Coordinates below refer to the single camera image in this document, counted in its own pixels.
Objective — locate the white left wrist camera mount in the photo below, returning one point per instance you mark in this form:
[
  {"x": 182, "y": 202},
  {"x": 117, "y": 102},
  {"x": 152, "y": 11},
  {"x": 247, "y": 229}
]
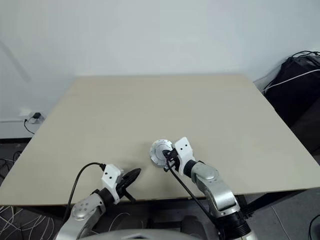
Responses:
[{"x": 110, "y": 175}]

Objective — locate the white wall outlet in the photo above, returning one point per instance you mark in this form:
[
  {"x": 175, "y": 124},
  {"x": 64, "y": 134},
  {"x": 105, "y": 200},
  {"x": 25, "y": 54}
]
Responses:
[{"x": 27, "y": 112}]

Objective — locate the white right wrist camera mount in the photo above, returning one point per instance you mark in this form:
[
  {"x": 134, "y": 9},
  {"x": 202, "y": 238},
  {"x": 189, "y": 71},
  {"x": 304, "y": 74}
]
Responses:
[{"x": 184, "y": 147}]

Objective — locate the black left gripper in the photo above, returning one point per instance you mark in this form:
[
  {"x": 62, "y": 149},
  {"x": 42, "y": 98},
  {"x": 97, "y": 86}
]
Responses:
[{"x": 122, "y": 187}]

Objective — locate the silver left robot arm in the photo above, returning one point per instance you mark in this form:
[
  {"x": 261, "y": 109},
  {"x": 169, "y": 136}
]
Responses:
[{"x": 82, "y": 210}]

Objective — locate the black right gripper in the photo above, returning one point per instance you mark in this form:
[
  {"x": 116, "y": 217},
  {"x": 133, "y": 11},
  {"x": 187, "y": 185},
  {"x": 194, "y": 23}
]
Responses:
[{"x": 175, "y": 161}]

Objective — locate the silver robot torso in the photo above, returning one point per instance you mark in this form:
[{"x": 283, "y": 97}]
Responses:
[{"x": 150, "y": 233}]

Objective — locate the grey motor housing copper windings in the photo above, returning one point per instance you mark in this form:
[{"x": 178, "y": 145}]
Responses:
[{"x": 163, "y": 141}]

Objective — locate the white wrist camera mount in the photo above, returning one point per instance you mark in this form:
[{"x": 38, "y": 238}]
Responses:
[
  {"x": 184, "y": 147},
  {"x": 110, "y": 175}
]

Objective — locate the black bag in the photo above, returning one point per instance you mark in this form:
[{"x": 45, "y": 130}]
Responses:
[{"x": 295, "y": 105}]

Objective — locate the black rotor silver spokes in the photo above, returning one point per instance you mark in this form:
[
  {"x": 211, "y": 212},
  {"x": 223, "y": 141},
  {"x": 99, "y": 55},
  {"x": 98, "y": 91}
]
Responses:
[{"x": 130, "y": 176}]

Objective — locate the round silver metal disc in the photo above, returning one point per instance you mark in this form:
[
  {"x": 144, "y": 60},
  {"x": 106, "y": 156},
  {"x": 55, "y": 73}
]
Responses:
[{"x": 157, "y": 156}]

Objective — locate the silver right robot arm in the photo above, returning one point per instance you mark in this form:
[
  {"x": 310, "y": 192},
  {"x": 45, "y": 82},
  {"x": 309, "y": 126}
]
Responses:
[{"x": 212, "y": 185}]

